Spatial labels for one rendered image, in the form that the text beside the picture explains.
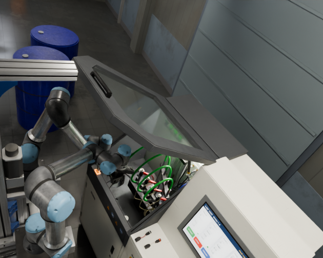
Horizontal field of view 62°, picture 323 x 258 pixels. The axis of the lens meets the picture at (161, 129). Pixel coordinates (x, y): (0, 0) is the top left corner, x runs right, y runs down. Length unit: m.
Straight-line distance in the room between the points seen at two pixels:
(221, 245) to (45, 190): 1.01
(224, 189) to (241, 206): 0.13
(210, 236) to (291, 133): 1.82
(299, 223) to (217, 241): 0.51
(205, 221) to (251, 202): 0.29
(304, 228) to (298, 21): 2.09
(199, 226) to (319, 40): 2.13
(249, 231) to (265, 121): 2.03
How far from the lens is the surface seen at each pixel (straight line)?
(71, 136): 1.70
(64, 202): 1.16
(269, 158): 3.43
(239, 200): 1.60
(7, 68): 1.18
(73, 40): 3.99
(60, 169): 1.32
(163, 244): 1.94
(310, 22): 3.16
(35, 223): 1.59
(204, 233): 1.74
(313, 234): 1.90
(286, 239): 1.63
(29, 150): 1.88
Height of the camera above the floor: 2.65
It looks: 39 degrees down
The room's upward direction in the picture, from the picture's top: 21 degrees clockwise
